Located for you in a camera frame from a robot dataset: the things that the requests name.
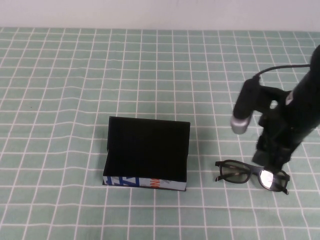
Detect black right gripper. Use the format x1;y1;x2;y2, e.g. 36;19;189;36
251;90;316;174

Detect black framed glasses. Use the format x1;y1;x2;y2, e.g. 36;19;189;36
214;159;291;196

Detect black printed glasses case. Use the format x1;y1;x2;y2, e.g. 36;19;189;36
102;116;192;193

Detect green checked tablecloth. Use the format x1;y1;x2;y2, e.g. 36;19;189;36
0;26;320;240

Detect black wrist camera silver end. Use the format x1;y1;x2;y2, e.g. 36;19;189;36
229;77;262;136

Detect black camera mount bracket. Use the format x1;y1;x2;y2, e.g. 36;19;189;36
258;84;292;115

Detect black camera cable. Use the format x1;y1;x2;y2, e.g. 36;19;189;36
251;63;312;81

